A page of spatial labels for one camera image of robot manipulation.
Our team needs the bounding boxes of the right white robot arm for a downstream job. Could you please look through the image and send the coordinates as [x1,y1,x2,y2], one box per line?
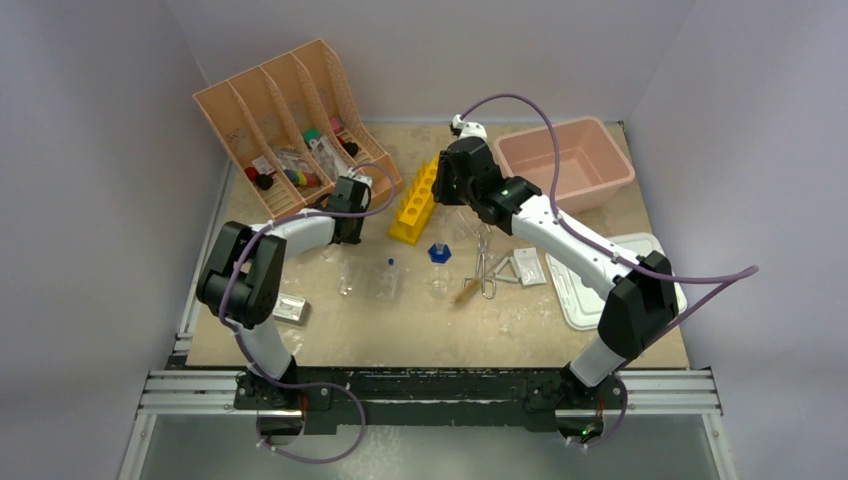
[432,137,679,407]

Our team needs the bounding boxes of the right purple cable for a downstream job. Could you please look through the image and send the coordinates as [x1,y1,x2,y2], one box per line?
[460,92,761,346]

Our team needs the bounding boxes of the metal crucible tongs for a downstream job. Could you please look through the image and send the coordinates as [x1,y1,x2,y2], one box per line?
[470,224,496,300]

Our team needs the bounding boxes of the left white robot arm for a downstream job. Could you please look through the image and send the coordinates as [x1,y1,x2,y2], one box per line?
[196,174,372,409]

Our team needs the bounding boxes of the white plastic bin lid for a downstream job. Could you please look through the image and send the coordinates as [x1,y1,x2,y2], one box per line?
[546,233,686,341]

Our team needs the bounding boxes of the black rubber stopper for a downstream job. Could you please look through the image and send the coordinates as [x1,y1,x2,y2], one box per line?
[254,174,274,191]

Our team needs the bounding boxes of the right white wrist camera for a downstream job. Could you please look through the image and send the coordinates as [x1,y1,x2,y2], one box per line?
[450,114,488,141]

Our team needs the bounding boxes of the yellow test tube rack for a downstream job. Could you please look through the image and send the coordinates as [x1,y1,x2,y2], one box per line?
[387,156,439,246]

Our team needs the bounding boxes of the wooden bristle brush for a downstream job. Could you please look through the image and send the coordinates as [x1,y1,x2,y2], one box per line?
[451,277,480,306]

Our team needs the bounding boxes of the green capped tube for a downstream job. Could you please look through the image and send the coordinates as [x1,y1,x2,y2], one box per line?
[302,129,322,149]

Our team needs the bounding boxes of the clear well plate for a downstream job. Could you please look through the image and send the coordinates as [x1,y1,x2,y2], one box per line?
[339,259,401,302]

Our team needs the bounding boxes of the metal clay triangle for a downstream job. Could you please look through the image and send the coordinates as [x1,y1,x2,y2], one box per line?
[484,255,521,284]

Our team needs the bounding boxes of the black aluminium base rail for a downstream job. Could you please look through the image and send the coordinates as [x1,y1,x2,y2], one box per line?
[140,366,721,441]

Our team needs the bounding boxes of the pink plastic bin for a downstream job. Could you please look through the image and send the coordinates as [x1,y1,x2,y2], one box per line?
[493,117,635,214]

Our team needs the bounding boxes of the peach plastic file organizer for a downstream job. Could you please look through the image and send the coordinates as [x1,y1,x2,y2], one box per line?
[194,39,404,219]

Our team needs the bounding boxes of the white packet pouch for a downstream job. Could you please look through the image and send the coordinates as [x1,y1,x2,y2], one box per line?
[512,247,547,287]

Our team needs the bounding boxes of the white slide box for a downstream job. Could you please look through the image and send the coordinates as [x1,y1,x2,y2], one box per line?
[272,292,311,325]

